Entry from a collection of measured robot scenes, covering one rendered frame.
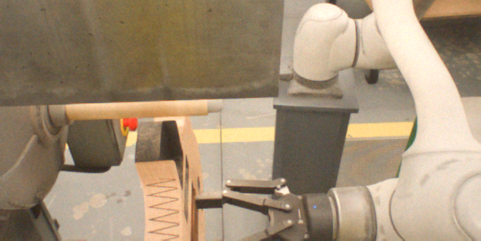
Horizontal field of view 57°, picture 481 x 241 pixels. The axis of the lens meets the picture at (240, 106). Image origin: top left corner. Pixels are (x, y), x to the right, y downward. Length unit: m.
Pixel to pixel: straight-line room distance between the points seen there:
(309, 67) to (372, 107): 1.21
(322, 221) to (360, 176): 1.53
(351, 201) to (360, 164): 1.58
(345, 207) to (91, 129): 0.51
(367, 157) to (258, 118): 0.61
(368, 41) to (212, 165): 1.10
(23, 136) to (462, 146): 0.51
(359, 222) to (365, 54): 0.81
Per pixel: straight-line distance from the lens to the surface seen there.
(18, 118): 0.57
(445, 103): 0.61
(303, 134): 1.54
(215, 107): 0.58
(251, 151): 2.24
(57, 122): 0.61
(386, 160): 2.30
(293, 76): 1.50
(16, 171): 0.57
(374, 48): 1.38
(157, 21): 0.34
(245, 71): 0.36
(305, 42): 1.39
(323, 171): 1.68
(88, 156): 0.97
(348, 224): 0.67
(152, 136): 0.52
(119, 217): 2.07
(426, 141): 0.59
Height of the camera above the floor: 1.63
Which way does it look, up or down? 41 degrees down
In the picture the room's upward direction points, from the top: straight up
